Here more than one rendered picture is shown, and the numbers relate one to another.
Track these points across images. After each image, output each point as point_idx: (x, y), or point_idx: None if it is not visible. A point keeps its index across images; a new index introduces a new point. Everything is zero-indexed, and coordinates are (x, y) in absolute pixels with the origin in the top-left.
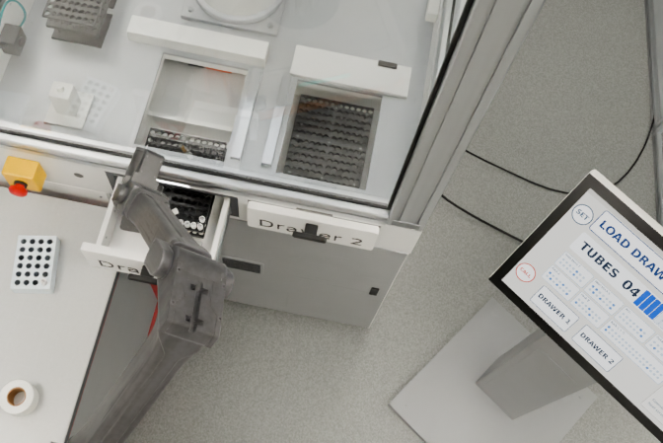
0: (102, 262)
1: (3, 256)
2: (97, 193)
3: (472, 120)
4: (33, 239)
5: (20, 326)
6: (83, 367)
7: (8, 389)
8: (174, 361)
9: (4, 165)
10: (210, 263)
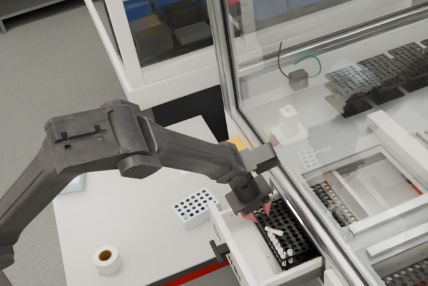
0: (214, 227)
1: (191, 193)
2: None
3: None
4: (209, 194)
5: (154, 230)
6: (148, 281)
7: (107, 248)
8: (41, 168)
9: (230, 139)
10: (133, 134)
